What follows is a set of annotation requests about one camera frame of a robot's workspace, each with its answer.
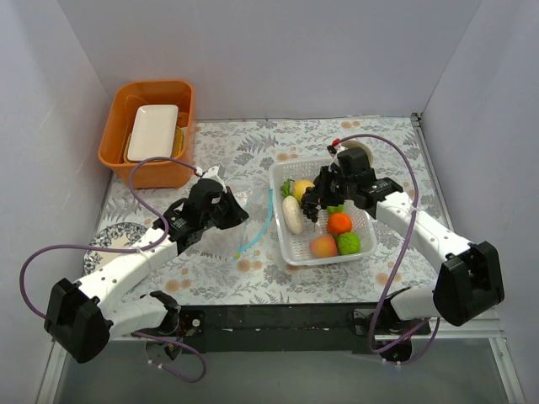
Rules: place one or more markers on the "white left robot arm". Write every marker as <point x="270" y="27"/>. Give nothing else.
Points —
<point x="85" y="315"/>

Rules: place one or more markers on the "blue patterned plate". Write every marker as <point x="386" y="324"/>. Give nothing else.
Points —
<point x="118" y="236"/>

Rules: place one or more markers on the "black base bar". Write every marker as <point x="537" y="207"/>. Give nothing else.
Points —
<point x="277" y="328"/>

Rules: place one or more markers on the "dark grape bunch toy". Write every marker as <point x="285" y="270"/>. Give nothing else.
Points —
<point x="311" y="214"/>

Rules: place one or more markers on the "yellow container in bin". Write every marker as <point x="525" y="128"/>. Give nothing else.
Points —
<point x="146" y="144"/>

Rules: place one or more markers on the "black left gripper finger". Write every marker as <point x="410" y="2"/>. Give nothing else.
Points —
<point x="237" y="215"/>
<point x="225" y="223"/>

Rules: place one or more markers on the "white rectangular plate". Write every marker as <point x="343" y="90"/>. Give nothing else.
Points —
<point x="156" y="117"/>

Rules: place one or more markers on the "white plastic basket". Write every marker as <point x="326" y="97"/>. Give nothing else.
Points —
<point x="295" y="249"/>

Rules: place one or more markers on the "white radish toy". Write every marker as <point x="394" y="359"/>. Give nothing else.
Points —
<point x="292" y="215"/>

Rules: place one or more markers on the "yellow pear toy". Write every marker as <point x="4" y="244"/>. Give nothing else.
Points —
<point x="299" y="188"/>

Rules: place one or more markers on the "orange fruit toy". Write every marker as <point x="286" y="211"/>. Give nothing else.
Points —
<point x="339" y="223"/>

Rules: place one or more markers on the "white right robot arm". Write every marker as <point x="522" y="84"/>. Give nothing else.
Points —
<point x="469" y="280"/>

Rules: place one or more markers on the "peach toy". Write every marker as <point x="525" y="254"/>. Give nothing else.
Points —
<point x="324" y="246"/>

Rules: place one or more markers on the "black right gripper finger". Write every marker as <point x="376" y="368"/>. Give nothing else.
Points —
<point x="311" y="199"/>
<point x="332" y="201"/>

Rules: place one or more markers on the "clear zip top bag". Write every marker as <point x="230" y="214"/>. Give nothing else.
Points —
<point x="233" y="242"/>

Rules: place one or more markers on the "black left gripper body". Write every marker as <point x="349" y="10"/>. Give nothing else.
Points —
<point x="227" y="209"/>

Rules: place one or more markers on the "green fruit toy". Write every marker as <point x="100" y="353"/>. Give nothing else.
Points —
<point x="348" y="243"/>

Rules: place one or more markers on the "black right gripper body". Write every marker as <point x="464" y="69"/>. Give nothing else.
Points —
<point x="322" y="190"/>

